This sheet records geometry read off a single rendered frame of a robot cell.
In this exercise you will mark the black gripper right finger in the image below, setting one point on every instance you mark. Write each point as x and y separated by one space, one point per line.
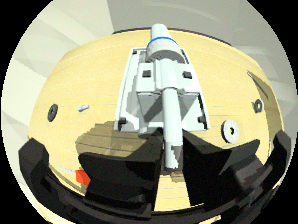
204 163

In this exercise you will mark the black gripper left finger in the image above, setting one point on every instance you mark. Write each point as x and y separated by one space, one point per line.
140 168

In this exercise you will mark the light grey metal shaft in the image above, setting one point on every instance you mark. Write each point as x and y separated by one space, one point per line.
171 122

